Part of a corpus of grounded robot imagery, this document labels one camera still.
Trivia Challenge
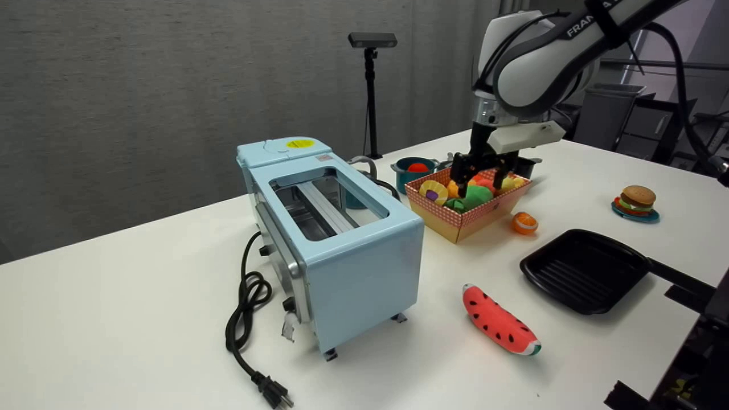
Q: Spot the light blue toaster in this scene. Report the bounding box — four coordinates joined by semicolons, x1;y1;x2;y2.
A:
235;134;425;364

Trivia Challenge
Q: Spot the black robot mount frame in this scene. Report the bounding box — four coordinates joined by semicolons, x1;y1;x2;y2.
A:
600;260;729;410

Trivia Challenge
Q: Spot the black camera on stand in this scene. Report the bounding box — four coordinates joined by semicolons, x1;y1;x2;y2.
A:
346;30;401;161

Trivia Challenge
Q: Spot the toy hamburger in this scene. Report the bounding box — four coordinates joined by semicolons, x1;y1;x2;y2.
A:
611;198;663;226

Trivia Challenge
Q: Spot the orange cardboard box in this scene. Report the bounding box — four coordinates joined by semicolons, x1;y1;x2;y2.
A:
403;159;533;246

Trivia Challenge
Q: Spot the teal toy pot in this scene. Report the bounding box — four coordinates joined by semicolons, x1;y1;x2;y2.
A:
390;154;441;197

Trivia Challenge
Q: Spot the grey background chair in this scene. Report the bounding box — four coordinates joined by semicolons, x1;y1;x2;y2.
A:
574;85;644;151

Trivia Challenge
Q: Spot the black grill pan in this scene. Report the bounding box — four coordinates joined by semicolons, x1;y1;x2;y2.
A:
519;227;718;317

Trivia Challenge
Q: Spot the yellow purple fruit slice toy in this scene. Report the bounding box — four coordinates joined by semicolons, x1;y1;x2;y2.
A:
416;177;450;208

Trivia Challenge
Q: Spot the green plush toy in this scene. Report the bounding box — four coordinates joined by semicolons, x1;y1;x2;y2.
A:
452;183;494;214

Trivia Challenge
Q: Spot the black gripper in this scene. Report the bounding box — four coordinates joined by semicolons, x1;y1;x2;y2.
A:
449;111;534;201

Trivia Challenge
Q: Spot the toy burger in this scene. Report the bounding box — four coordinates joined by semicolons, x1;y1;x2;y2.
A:
612;184;657;218

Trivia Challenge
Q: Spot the black power cord with plug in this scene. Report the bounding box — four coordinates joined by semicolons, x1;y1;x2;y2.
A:
223;231;295;410

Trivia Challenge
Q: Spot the red plush fruit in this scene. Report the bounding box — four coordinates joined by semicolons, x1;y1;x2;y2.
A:
469;169;500;192

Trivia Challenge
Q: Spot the watermelon slice plush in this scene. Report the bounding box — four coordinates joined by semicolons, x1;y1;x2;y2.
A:
460;283;543;359

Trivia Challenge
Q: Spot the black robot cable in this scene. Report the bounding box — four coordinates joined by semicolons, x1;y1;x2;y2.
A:
640;21;729;189

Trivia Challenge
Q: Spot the orange half fruit toy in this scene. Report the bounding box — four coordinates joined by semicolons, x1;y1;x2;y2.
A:
509;211;541;240

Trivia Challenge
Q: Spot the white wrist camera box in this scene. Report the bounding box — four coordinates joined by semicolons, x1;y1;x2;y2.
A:
484;119;570;154

